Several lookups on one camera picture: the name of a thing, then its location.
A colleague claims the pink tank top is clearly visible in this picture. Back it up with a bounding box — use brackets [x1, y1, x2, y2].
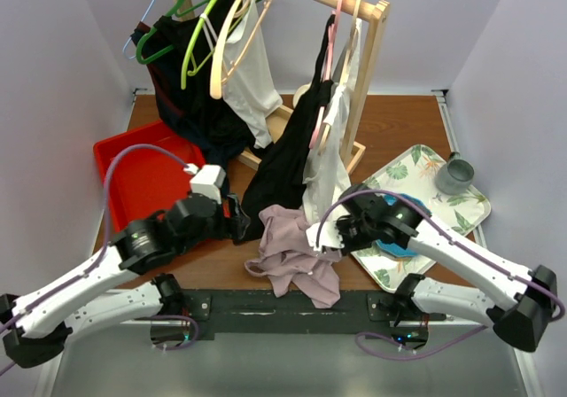
[245, 205, 342, 309]

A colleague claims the beige hanger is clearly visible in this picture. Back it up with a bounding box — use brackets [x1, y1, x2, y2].
[317, 0, 362, 154]
[209, 0, 274, 99]

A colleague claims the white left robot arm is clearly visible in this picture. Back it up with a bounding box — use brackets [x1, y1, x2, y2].
[1, 194, 250, 369]

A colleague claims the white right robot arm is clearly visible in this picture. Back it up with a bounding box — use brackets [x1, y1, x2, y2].
[235, 184, 565, 352]

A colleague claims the black tank top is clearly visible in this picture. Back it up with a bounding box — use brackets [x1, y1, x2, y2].
[235, 15, 335, 245]

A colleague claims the white tank top right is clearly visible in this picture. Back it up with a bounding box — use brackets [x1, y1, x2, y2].
[300, 18, 355, 225]

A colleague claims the white tank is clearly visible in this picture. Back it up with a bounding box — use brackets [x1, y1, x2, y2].
[219, 0, 284, 150]
[300, 18, 355, 225]

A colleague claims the white tank top left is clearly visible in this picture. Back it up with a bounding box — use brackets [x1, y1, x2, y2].
[219, 0, 284, 150]

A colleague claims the lime green hanger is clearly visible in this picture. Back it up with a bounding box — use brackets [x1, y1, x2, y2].
[180, 0, 271, 90]

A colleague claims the pink hanger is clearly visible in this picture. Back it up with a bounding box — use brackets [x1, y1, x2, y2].
[309, 0, 343, 149]

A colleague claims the dark green hanger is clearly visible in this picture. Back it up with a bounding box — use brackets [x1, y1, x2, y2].
[135, 0, 222, 66]

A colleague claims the blue dotted plate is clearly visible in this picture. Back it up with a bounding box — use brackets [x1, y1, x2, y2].
[376, 193, 431, 258]

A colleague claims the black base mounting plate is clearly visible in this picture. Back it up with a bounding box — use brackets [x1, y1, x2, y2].
[183, 289, 446, 340]

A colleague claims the red plastic bin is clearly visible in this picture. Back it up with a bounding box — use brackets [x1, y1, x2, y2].
[93, 121, 206, 232]

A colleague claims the grey mug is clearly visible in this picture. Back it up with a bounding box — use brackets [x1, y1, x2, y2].
[434, 152, 475, 196]

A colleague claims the dark navy hanging garment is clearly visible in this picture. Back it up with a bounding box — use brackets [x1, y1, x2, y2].
[143, 16, 254, 169]

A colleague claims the wooden clothes rack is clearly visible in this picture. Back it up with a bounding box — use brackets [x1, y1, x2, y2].
[166, 0, 392, 176]

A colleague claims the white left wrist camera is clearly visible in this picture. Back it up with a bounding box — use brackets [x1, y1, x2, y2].
[190, 164, 226, 205]

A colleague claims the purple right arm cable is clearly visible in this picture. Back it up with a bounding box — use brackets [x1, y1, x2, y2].
[314, 188, 567, 361]

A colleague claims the light blue wire hanger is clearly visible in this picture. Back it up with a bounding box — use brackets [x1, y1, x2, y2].
[121, 0, 196, 60]

